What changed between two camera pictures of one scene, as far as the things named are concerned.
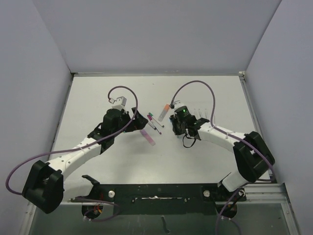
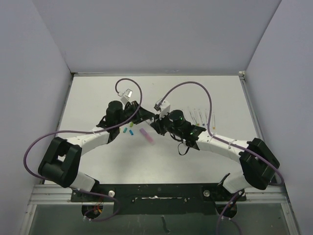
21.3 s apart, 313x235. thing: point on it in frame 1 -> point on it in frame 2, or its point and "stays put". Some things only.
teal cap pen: (195, 112) stays put
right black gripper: (174, 119) -> (158, 124)
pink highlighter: (146, 135) stays put
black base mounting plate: (161, 199) stays put
